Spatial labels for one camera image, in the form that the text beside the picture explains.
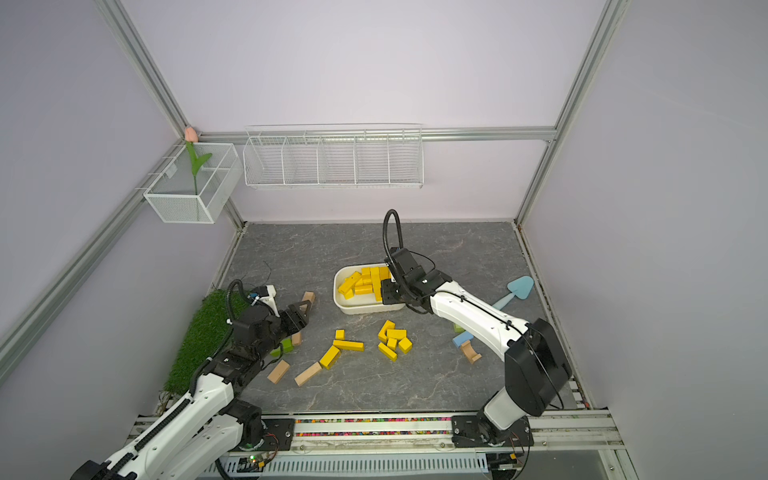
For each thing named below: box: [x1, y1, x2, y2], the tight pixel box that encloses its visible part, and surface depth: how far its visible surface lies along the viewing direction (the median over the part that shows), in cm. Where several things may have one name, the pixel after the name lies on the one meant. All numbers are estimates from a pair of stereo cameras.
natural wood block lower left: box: [267, 359, 291, 384], surface depth 84 cm
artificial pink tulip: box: [185, 126, 213, 196], surface depth 92 cm
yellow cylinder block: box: [355, 284, 373, 295], surface depth 101 cm
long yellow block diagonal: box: [338, 271, 362, 295], surface depth 100 cm
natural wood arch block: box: [460, 340, 482, 365], surface depth 88 cm
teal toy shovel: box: [492, 276, 534, 310], surface depth 102 cm
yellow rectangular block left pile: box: [319, 345, 341, 370], surface depth 86 cm
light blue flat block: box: [452, 331, 474, 347], surface depth 90 cm
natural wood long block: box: [294, 361, 322, 387], surface depth 84 cm
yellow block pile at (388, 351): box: [378, 342, 398, 362], surface depth 87 cm
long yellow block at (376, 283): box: [370, 267, 382, 302], surface depth 101 cm
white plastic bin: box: [332, 263, 405, 315], surface depth 98 cm
